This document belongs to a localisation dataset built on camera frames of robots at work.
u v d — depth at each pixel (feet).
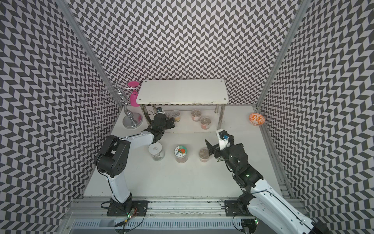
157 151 2.74
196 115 3.16
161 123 2.47
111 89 3.63
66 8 2.35
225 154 2.10
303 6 2.19
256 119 3.51
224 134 1.96
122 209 2.13
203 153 2.84
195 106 4.06
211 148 2.11
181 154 2.77
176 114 3.25
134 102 3.42
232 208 2.40
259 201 2.00
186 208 2.46
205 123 3.07
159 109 2.78
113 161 1.63
